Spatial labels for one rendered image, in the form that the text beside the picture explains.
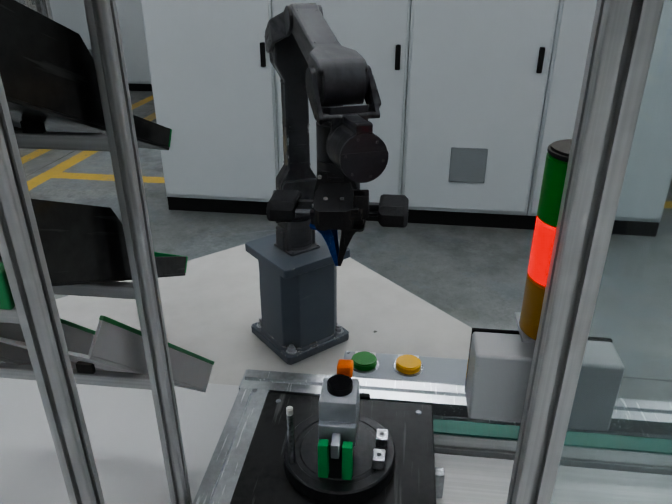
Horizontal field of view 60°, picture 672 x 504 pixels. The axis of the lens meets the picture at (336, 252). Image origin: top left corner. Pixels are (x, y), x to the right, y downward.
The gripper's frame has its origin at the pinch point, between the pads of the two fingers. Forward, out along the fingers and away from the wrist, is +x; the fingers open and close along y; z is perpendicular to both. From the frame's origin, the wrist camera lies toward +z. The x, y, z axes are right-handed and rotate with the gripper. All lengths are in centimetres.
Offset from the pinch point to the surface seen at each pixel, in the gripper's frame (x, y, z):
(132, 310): 33, -49, -30
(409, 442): 21.8, 11.1, 14.0
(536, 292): -11.5, 19.4, 31.4
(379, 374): 22.8, 6.4, -1.0
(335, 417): 12.5, 2.2, 20.8
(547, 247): -15.6, 19.6, 31.6
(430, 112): 45, 22, -283
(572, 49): 8, 97, -282
